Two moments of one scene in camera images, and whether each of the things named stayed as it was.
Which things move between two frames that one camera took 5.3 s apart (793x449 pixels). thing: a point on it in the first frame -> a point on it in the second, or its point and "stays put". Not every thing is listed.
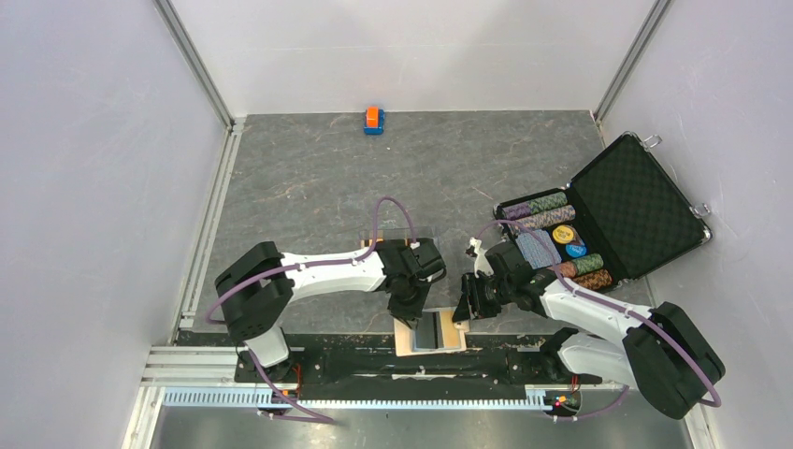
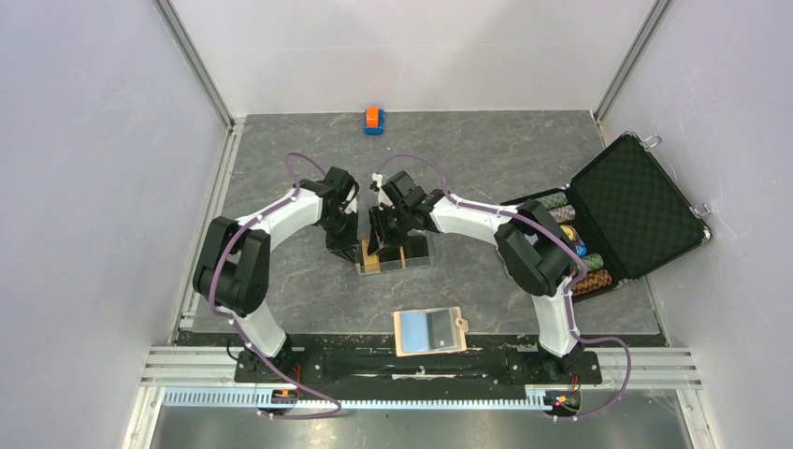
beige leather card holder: [435, 332] stays put
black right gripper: [470, 303] -> [381, 239]
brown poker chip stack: [593, 280] stays put
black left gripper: [410, 314] -> [348, 247]
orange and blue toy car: [374, 121] stays put
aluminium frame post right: [656, 12] stays put
